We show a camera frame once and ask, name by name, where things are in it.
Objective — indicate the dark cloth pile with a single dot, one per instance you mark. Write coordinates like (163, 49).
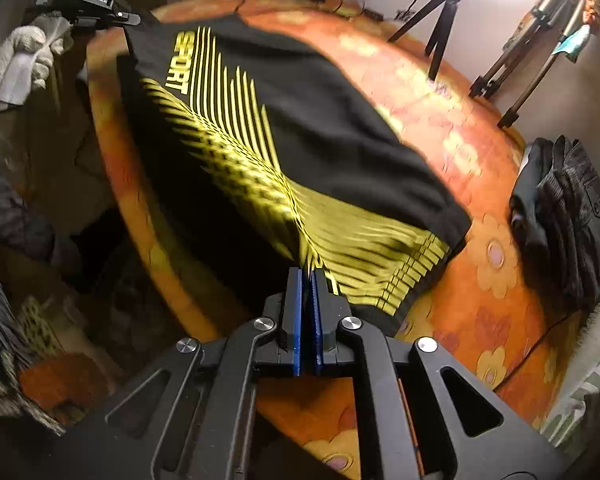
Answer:
(15, 220)

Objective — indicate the stack of dark folded clothes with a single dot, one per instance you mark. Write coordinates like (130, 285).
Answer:
(560, 210)

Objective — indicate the black pants with yellow stripes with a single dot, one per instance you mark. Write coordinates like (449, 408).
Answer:
(330, 135)

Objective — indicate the person's left hand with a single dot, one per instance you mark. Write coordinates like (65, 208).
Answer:
(27, 55)

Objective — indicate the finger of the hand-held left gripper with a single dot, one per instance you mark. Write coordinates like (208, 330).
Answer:
(128, 19)

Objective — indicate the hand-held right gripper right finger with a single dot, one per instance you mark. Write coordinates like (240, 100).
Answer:
(321, 320)

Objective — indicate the silver tripod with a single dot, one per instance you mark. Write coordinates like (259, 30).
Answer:
(535, 55)

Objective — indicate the black tripod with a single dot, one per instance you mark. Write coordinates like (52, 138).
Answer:
(442, 15)

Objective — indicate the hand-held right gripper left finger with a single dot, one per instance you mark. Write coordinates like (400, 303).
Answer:
(295, 320)

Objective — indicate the orange floral bed sheet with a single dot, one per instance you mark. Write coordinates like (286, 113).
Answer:
(480, 160)

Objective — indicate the colourful cloth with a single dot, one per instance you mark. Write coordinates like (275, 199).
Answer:
(577, 35)

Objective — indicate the green white striped pillow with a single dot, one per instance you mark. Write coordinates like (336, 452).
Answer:
(587, 390)

